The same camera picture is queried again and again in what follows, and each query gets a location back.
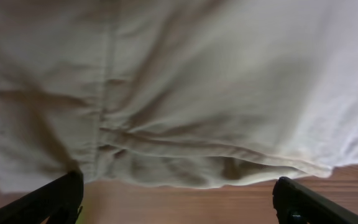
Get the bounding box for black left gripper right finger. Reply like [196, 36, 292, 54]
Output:
[272, 177, 358, 224]

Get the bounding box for beige cotton shorts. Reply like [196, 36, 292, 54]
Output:
[0, 0, 358, 192]

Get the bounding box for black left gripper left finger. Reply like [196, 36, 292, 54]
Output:
[0, 171, 84, 224]

